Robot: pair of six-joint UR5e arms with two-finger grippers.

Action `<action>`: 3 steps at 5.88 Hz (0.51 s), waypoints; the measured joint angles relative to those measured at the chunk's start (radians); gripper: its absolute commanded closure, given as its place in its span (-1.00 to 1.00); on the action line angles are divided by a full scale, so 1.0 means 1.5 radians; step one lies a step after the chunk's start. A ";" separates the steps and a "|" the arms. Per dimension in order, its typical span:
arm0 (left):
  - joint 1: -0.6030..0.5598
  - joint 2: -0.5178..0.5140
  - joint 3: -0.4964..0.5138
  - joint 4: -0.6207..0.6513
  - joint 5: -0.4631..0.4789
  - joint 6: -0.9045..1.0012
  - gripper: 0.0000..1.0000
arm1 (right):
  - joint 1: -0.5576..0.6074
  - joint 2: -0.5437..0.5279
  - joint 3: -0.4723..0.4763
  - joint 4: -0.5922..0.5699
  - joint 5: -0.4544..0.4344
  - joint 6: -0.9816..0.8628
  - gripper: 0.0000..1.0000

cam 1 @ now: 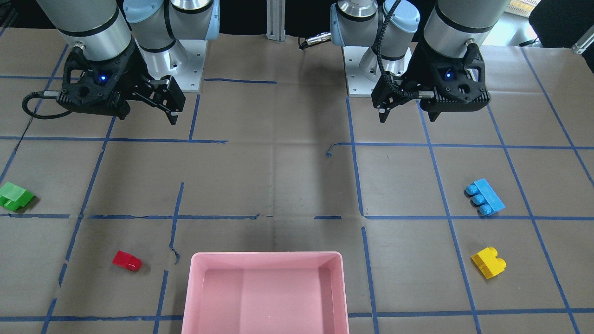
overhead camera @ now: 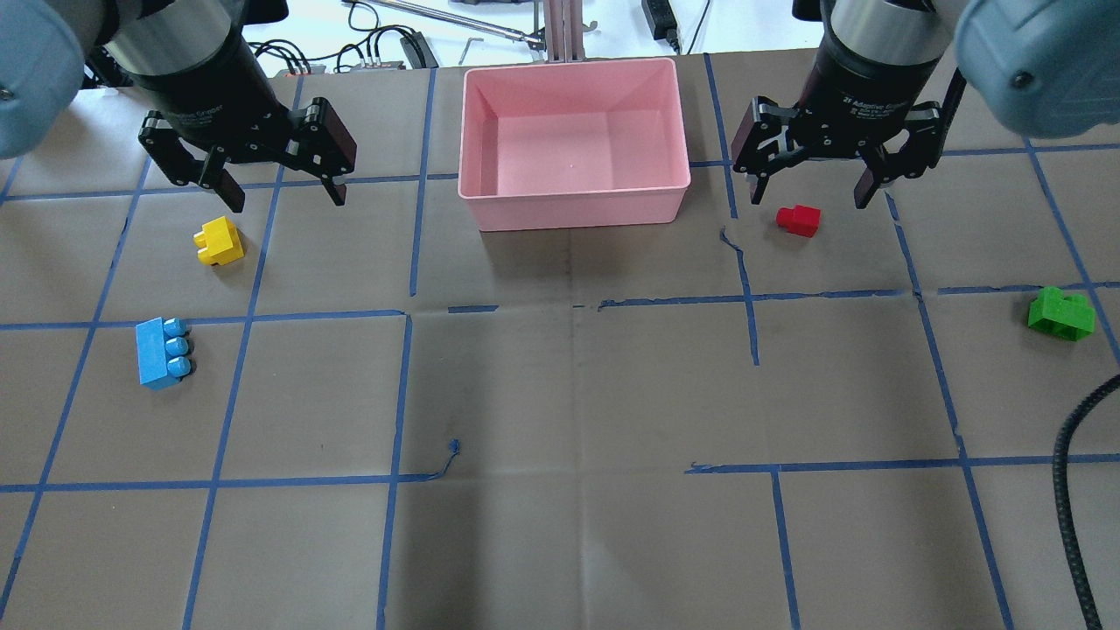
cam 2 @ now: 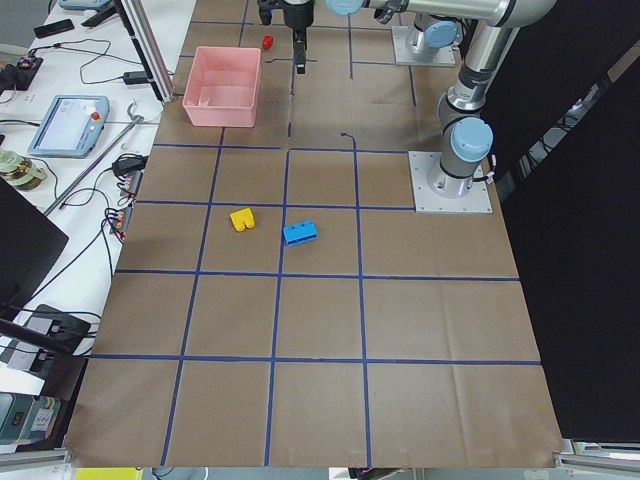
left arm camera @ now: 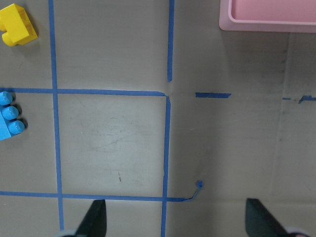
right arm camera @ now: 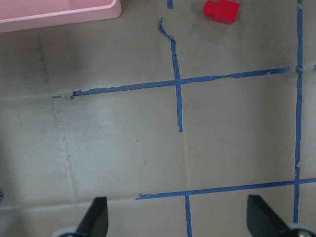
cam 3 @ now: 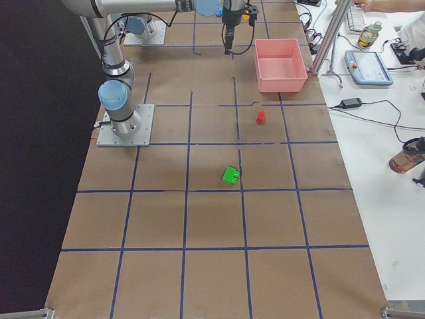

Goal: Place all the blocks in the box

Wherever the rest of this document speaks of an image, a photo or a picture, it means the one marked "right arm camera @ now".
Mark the pink plastic box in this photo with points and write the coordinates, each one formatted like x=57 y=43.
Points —
x=18 y=15

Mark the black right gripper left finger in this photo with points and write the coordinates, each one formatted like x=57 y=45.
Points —
x=96 y=220

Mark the red toy block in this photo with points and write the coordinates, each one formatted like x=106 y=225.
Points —
x=222 y=11

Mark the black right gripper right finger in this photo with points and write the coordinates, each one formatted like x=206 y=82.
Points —
x=262 y=221

